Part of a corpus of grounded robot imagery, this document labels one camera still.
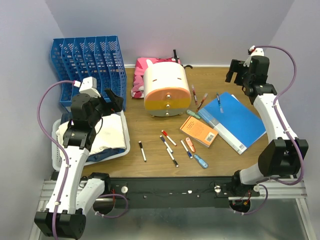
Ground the pink camouflage cloth bag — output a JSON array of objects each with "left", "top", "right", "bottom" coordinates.
[{"left": 131, "top": 57, "right": 186, "bottom": 99}]

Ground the white laundry basket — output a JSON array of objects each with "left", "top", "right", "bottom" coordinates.
[{"left": 51, "top": 111, "right": 131, "bottom": 171}]

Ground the orange correction tape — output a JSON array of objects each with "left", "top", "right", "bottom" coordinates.
[{"left": 185, "top": 137, "right": 196, "bottom": 153}]

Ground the orange paperback book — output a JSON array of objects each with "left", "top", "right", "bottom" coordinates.
[{"left": 179, "top": 116, "right": 218, "bottom": 148}]

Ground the grey bottom drawer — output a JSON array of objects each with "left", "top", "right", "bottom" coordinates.
[{"left": 147, "top": 108, "right": 187, "bottom": 117}]

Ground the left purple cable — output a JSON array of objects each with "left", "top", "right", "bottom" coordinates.
[{"left": 36, "top": 80, "right": 76, "bottom": 237}]

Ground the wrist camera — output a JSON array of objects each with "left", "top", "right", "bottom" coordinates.
[
  {"left": 243, "top": 45, "right": 265, "bottom": 67},
  {"left": 79, "top": 76, "right": 101, "bottom": 98}
]

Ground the yellow drawer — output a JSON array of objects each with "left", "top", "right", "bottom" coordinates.
[{"left": 144, "top": 98, "right": 191, "bottom": 111}]

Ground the white folded cloth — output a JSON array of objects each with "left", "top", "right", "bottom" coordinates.
[{"left": 55, "top": 112, "right": 126, "bottom": 156}]

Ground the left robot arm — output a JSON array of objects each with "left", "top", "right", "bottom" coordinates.
[{"left": 34, "top": 88, "right": 124, "bottom": 240}]

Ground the blue document folder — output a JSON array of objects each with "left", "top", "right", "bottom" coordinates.
[{"left": 198, "top": 92, "right": 266, "bottom": 155}]

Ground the black cap whiteboard marker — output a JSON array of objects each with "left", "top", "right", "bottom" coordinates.
[{"left": 138, "top": 141, "right": 147, "bottom": 163}]

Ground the pink gel pen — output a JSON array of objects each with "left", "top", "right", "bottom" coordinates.
[{"left": 191, "top": 84, "right": 198, "bottom": 106}]

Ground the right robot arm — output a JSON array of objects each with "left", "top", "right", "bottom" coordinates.
[{"left": 225, "top": 55, "right": 309, "bottom": 196}]

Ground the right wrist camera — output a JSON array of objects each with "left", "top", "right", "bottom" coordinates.
[{"left": 243, "top": 45, "right": 265, "bottom": 67}]

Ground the white mini drawer cabinet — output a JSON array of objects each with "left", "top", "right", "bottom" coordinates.
[{"left": 143, "top": 59, "right": 192, "bottom": 117}]

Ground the aluminium frame rail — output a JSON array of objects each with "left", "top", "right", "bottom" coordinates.
[{"left": 40, "top": 180, "right": 308, "bottom": 201}]

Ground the red cap whiteboard marker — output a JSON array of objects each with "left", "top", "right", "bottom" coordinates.
[{"left": 161, "top": 130, "right": 177, "bottom": 147}]

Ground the blue cap marker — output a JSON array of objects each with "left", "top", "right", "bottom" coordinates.
[
  {"left": 159, "top": 135, "right": 173, "bottom": 154},
  {"left": 180, "top": 139, "right": 193, "bottom": 159}
]

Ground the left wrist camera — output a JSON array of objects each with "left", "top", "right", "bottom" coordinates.
[{"left": 79, "top": 76, "right": 101, "bottom": 98}]

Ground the blue plastic file organizer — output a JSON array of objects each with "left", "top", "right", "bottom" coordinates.
[{"left": 50, "top": 35, "right": 127, "bottom": 110}]

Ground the blue correction tape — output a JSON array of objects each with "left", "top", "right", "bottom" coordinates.
[{"left": 193, "top": 154, "right": 209, "bottom": 169}]

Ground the black marker lower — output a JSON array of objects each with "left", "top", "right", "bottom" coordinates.
[{"left": 166, "top": 148, "right": 179, "bottom": 168}]

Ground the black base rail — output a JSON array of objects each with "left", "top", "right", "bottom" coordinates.
[{"left": 93, "top": 176, "right": 259, "bottom": 213}]

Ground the red gel pen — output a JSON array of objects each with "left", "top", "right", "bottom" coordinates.
[{"left": 196, "top": 92, "right": 208, "bottom": 112}]

